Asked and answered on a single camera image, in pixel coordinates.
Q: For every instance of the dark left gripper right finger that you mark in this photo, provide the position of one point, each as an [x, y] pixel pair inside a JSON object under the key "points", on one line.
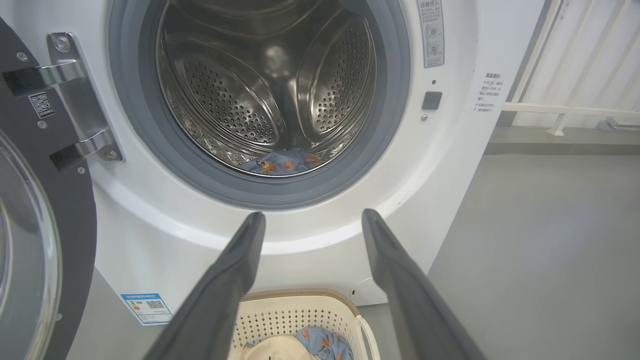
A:
{"points": [[410, 300]]}

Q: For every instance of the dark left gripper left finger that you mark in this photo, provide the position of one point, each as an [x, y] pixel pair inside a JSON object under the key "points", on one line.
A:
{"points": [[220, 290]]}

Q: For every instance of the blue patterned cloth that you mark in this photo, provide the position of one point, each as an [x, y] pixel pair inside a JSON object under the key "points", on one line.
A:
{"points": [[280, 350]]}

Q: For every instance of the blue patterned garment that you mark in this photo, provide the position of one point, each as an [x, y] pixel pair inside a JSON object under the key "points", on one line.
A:
{"points": [[280, 162]]}

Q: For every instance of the black round glass washer door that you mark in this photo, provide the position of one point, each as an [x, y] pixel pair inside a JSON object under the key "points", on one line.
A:
{"points": [[65, 225]]}

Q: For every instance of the white front-load washing machine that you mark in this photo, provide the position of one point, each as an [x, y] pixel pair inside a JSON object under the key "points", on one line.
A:
{"points": [[160, 235]]}

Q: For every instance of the stainless steel washing machine drum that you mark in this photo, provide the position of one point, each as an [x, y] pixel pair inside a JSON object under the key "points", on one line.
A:
{"points": [[225, 100]]}

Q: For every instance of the black door latch socket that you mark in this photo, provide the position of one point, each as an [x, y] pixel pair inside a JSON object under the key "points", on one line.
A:
{"points": [[431, 100]]}

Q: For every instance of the chrome door hinge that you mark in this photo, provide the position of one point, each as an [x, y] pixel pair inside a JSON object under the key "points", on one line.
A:
{"points": [[80, 100]]}

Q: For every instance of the round white filter cover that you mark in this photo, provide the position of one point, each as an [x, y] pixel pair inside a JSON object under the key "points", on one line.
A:
{"points": [[361, 295]]}

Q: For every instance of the blue energy label sticker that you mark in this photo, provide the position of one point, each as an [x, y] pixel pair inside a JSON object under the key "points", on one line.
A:
{"points": [[147, 309]]}

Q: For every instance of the cream perforated laundry basket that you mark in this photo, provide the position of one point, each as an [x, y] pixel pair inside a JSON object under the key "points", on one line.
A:
{"points": [[295, 312]]}

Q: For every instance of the white metal railing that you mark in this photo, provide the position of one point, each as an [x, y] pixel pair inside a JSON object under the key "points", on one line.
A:
{"points": [[570, 109]]}

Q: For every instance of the small QR code sticker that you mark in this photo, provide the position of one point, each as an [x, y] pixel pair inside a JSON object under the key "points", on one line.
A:
{"points": [[42, 105]]}

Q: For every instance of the grey warning sticker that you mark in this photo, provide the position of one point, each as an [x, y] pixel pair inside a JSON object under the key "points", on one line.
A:
{"points": [[431, 35]]}

